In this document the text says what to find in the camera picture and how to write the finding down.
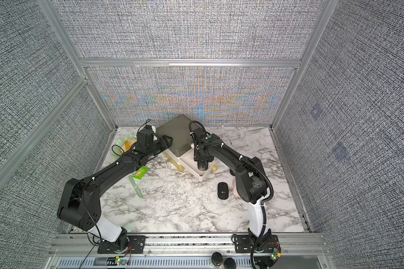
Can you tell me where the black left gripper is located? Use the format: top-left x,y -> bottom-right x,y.
146,134 -> 173,159

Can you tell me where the green scalloped glass plate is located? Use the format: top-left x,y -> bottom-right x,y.
111,134 -> 136,160

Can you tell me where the pink computer mouse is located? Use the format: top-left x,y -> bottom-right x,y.
232,179 -> 240,197

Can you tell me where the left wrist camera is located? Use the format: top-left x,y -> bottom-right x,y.
143,125 -> 156,136

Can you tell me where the grey three-drawer storage box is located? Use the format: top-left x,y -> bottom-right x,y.
157,114 -> 218,180

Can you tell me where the black computer mouse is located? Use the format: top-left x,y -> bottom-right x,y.
217,182 -> 229,200
197,161 -> 209,171

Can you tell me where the black round knob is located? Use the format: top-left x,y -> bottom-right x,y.
223,257 -> 237,269
211,252 -> 223,267

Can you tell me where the black round knob right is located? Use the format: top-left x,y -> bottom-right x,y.
223,257 -> 237,269

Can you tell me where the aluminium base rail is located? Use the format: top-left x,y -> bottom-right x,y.
43,232 -> 335,269

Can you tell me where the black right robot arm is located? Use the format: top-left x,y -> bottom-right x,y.
189,121 -> 274,269

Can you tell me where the green snack packet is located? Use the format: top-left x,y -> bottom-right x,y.
132,166 -> 148,180

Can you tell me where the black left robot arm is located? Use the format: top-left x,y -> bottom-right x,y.
57,127 -> 173,253

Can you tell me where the black round knob left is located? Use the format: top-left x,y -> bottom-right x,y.
211,252 -> 223,267

